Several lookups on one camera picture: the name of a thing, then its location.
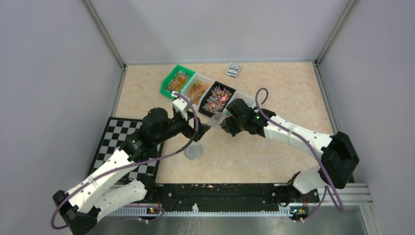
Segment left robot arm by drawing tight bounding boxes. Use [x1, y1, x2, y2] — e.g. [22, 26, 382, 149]
[50, 108, 211, 235]

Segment silver jar lid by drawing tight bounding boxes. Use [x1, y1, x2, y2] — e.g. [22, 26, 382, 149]
[184, 143, 204, 161]

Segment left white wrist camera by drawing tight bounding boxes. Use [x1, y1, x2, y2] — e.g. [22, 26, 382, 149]
[171, 91, 191, 120]

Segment white bin orange candies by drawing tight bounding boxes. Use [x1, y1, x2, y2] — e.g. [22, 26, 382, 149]
[180, 72, 215, 111]

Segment green candy bin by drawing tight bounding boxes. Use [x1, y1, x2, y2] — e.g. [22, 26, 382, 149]
[160, 65, 196, 98]

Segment black white checkerboard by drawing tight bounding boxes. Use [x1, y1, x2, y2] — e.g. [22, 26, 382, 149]
[88, 117, 160, 185]

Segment white bin colourful candies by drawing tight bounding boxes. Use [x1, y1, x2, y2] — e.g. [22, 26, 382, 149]
[223, 90, 255, 115]

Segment black candy bin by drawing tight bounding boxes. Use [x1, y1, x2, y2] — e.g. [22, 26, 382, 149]
[198, 81, 236, 117]

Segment clear plastic jar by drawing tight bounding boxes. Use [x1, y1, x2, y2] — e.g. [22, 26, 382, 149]
[207, 113, 228, 127]

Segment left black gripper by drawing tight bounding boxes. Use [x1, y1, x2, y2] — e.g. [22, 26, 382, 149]
[155, 110, 210, 144]

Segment white cable duct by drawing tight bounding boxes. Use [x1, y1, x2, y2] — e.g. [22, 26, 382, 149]
[109, 207, 292, 217]

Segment playing card box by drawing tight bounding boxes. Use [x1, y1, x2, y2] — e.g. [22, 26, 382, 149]
[225, 62, 241, 78]

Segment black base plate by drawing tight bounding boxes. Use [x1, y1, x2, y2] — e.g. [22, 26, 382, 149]
[138, 183, 320, 212]

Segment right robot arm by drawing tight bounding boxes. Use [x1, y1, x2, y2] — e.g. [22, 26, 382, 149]
[219, 98, 359, 202]

